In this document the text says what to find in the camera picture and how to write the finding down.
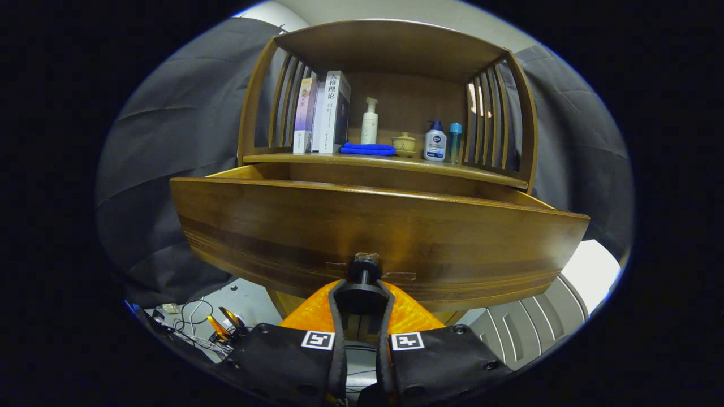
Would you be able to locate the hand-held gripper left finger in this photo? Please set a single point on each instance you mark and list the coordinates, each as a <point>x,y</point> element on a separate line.
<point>339,362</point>

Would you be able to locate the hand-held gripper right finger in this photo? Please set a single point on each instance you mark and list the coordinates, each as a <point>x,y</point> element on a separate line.
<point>383,362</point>

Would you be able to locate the brown wooden drawer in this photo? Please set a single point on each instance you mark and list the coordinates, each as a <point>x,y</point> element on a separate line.
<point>339,226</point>

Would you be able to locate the wooden countertop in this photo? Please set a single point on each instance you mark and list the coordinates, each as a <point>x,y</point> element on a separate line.
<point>396,160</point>

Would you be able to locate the brown wooden cabinet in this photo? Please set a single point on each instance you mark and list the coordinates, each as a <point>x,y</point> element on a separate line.
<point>396,51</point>

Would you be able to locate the orange black tool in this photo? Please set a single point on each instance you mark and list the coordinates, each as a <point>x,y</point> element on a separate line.
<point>218,328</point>

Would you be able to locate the grey ribbed panel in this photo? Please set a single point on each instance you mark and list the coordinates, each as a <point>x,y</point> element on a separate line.
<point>526,328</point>

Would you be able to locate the white power adapter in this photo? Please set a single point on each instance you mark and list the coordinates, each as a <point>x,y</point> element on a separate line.
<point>169,308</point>

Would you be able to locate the blue folded cloth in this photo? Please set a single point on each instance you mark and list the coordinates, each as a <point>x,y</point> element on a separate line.
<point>367,149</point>

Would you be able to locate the yellow lidded teacup with saucer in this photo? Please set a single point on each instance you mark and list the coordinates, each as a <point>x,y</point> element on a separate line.
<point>404,146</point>

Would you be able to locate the white blue-capped lotion bottle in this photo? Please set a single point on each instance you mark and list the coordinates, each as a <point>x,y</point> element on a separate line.
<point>435,144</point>

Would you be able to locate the white board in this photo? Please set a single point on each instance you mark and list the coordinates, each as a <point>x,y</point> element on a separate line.
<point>591,271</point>

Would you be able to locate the clear teal bottle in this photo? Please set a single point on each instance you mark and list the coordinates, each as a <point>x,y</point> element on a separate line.
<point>455,141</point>

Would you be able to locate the white pump bottle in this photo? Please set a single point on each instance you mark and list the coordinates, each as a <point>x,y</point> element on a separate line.
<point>369,127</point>

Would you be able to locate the thick white book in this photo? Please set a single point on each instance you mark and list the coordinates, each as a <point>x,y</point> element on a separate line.
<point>331,113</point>

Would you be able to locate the purple book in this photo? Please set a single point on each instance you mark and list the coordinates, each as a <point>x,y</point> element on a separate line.
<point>304,113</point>

